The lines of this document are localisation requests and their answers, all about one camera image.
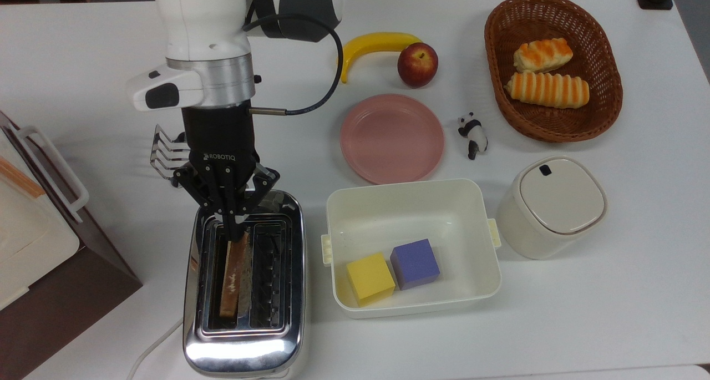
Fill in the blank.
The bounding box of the yellow banana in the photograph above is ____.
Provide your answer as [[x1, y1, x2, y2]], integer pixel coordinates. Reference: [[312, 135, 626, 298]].
[[339, 32, 423, 84]]

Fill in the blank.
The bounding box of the pink plate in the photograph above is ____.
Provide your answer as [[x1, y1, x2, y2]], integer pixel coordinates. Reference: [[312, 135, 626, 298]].
[[339, 94, 445, 185]]

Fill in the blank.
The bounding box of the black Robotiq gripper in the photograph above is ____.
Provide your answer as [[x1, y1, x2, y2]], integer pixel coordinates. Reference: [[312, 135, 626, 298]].
[[172, 105, 281, 242]]

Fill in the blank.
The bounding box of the purple cube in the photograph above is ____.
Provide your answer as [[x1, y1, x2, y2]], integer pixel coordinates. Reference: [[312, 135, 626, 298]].
[[390, 239, 441, 291]]

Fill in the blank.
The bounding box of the panda figurine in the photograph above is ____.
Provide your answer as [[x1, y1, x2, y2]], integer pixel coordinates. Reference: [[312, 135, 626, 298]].
[[457, 112, 489, 160]]

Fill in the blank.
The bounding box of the silver cream two-slot toaster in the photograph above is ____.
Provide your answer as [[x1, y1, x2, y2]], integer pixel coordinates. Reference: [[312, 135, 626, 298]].
[[183, 190, 307, 378]]

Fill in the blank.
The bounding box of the orange glazed bread roll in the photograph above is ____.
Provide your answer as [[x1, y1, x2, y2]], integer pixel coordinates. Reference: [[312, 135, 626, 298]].
[[513, 38, 574, 73]]

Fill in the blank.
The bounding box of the brown wicker basket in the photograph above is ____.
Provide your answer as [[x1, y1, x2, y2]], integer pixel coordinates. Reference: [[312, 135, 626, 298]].
[[484, 0, 623, 143]]

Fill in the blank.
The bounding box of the white drawer handle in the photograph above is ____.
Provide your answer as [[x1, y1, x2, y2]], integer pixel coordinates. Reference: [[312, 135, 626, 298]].
[[10, 126, 90, 224]]

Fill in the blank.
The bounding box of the white toaster cable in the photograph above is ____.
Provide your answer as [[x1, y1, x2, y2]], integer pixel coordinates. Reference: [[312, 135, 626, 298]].
[[126, 318, 185, 380]]

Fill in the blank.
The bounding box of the yellow cube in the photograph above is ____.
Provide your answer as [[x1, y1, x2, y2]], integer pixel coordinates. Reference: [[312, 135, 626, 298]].
[[346, 252, 396, 307]]

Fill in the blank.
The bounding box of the brown bread slice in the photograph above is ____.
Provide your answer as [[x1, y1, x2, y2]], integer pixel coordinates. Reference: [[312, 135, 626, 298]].
[[219, 230, 253, 318]]

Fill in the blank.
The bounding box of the white lidded canister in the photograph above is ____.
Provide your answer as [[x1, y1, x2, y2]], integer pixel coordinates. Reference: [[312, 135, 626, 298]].
[[495, 156, 609, 260]]

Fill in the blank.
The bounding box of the metal toast rack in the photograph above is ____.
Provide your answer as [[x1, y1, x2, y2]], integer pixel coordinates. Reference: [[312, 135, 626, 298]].
[[149, 124, 192, 181]]

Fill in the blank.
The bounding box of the brown drawer base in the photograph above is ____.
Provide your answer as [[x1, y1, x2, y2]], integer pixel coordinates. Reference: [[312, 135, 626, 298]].
[[0, 111, 143, 380]]

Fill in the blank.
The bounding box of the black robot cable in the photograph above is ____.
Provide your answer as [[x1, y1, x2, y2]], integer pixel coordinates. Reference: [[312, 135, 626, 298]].
[[244, 0, 344, 116]]

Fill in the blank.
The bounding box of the red apple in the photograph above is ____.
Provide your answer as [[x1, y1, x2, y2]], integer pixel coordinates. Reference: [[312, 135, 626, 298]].
[[397, 43, 439, 88]]

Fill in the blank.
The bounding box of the long striped bread roll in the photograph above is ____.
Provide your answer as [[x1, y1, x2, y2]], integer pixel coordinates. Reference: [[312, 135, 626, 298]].
[[504, 72, 590, 109]]

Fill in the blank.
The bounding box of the white plastic box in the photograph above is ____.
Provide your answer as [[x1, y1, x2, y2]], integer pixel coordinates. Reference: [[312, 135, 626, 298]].
[[321, 178, 503, 320]]

